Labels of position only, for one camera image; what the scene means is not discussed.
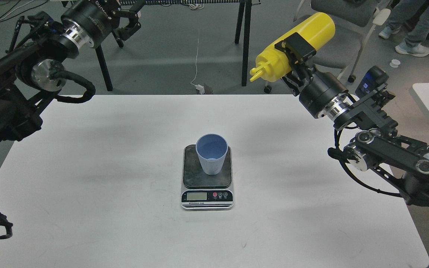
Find yellow squeeze bottle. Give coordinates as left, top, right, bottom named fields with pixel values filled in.
left=249, top=12, right=336, bottom=83

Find white cable with plug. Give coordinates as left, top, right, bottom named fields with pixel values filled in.
left=190, top=37, right=213, bottom=95

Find digital kitchen scale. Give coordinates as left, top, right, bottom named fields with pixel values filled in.
left=181, top=144, right=234, bottom=211

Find white lid on floor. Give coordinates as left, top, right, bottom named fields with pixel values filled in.
left=389, top=59, right=401, bottom=68

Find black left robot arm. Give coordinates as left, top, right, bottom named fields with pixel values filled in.
left=0, top=0, right=148, bottom=142

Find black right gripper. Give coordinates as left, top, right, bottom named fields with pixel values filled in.
left=274, top=32, right=349, bottom=120

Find grey office chair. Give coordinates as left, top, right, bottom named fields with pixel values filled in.
left=263, top=0, right=391, bottom=94

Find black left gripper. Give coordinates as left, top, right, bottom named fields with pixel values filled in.
left=61, top=0, right=145, bottom=49

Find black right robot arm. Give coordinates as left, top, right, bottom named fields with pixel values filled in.
left=274, top=33, right=429, bottom=207

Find blue ribbed plastic cup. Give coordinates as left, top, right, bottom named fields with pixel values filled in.
left=195, top=134, right=229, bottom=175

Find person's legs in jeans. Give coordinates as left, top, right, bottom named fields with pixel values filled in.
left=378, top=0, right=429, bottom=57

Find black legged background table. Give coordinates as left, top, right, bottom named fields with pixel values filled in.
left=49, top=0, right=261, bottom=92

